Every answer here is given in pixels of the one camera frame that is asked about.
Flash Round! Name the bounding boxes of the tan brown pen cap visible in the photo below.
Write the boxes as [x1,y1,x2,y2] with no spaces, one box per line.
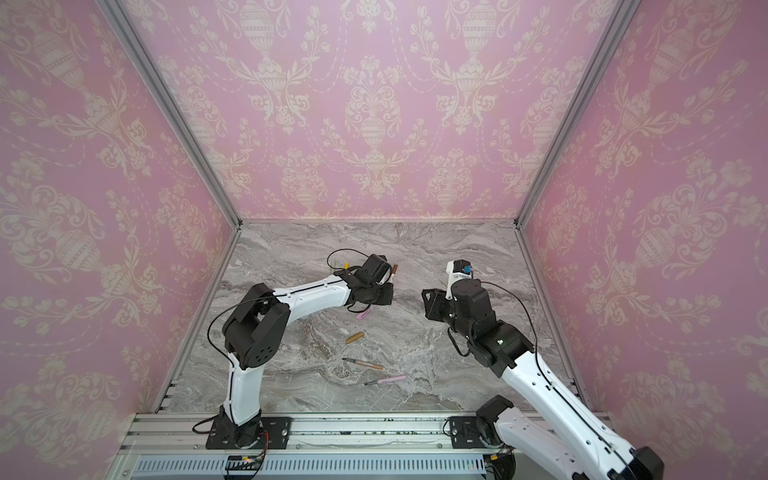
[345,332,365,344]

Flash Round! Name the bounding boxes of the brown fountain pen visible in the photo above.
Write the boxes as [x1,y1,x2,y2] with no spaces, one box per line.
[342,357,385,371]

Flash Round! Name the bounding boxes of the pink fountain pen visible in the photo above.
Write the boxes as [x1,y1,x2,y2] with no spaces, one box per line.
[363,374,408,386]

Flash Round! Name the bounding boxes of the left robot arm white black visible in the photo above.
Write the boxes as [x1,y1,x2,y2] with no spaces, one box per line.
[206,254,394,450]

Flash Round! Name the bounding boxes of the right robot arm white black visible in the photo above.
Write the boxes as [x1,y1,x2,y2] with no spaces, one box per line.
[421,279,665,479]

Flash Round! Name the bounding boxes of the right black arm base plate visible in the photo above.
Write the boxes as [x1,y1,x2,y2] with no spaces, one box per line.
[447,416,500,450]

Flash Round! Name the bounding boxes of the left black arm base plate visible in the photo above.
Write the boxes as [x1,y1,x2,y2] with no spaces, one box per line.
[205,415,293,451]

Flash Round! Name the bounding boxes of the white vented cable duct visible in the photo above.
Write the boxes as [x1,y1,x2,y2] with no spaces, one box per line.
[118,453,486,479]

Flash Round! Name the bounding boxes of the aluminium front rail frame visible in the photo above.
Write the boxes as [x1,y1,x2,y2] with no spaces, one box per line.
[104,410,631,480]

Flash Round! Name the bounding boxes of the right aluminium corner post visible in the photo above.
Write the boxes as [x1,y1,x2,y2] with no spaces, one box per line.
[515,0,642,229]

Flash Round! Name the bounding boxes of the aluminium corner post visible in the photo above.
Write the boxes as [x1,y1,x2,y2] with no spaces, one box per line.
[515,0,642,229]
[95,0,242,229]

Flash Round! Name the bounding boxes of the left aluminium corner post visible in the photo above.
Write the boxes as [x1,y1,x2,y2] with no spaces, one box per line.
[95,0,242,229]

